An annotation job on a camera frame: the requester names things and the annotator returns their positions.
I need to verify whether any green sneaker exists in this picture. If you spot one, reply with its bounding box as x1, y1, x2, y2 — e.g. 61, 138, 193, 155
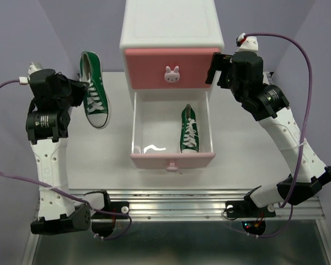
80, 51, 111, 129
179, 104, 199, 153

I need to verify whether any pink front drawer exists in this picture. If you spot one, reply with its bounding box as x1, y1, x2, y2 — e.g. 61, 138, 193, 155
125, 48, 220, 89

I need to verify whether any light pink drawer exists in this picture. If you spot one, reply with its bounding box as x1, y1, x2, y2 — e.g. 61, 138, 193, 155
130, 89, 216, 170

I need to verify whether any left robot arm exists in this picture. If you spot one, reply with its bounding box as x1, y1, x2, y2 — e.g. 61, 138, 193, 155
26, 68, 92, 235

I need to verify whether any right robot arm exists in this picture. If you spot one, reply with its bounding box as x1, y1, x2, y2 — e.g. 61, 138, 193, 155
206, 51, 331, 218

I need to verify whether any white shoe cabinet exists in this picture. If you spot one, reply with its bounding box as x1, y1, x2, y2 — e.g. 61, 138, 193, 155
118, 0, 225, 92

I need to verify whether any pink bunny drawer knob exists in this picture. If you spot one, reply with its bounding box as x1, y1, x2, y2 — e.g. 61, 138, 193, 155
164, 66, 180, 83

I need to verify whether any pink lower drawer knob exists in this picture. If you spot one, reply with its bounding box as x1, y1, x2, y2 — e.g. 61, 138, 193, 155
165, 162, 179, 172

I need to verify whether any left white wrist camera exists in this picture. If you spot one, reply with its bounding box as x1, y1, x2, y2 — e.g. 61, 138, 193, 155
19, 62, 43, 85

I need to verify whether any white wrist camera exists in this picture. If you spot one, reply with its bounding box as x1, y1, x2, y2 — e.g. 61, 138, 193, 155
19, 62, 43, 85
236, 33, 259, 53

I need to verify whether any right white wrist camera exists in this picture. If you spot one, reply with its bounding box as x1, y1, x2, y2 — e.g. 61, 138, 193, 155
236, 33, 259, 53

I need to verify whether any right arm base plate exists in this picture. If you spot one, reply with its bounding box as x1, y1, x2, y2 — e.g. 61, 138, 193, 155
225, 200, 276, 219

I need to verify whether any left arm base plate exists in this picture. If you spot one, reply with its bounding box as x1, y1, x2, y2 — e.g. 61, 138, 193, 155
91, 201, 130, 221

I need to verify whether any aluminium rail frame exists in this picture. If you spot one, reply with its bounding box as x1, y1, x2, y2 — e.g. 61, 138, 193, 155
20, 71, 331, 265

